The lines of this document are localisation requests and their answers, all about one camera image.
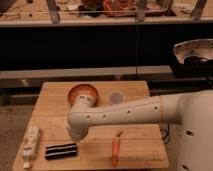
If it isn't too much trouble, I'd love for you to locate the black whiteboard eraser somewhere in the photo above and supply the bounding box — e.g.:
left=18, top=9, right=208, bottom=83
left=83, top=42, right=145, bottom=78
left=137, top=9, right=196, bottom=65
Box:
left=45, top=143, right=78, bottom=160

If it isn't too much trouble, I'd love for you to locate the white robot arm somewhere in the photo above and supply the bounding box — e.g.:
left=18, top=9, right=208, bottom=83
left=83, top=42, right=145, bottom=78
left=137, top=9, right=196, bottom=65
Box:
left=68, top=90, right=213, bottom=171

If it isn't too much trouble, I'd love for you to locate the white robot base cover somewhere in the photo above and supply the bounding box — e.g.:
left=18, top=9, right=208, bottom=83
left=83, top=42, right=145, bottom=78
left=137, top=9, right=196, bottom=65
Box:
left=173, top=39, right=213, bottom=64

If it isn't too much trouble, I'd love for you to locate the clear plastic cup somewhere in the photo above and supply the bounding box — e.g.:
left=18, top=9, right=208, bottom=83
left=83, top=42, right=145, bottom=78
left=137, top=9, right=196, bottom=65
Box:
left=108, top=91, right=125, bottom=104

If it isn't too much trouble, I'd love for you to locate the orange bowl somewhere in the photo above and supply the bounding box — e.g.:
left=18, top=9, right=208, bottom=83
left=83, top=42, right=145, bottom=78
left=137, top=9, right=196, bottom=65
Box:
left=68, top=84, right=98, bottom=105

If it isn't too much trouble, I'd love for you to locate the orange carrot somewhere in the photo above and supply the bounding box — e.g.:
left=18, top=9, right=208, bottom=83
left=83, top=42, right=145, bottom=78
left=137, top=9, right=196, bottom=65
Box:
left=112, top=131, right=123, bottom=167

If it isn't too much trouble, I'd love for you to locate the orange object behind fence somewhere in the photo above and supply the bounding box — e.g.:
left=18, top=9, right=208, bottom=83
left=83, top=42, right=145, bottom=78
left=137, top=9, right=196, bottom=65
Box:
left=103, top=0, right=135, bottom=17

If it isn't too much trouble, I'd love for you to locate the white bottle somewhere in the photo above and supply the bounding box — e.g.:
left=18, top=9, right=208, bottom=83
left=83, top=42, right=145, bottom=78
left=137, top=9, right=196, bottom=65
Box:
left=22, top=126, right=40, bottom=170

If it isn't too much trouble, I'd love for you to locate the black cable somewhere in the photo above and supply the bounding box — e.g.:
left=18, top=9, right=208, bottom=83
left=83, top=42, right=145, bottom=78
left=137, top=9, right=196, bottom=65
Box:
left=160, top=123, right=172, bottom=145

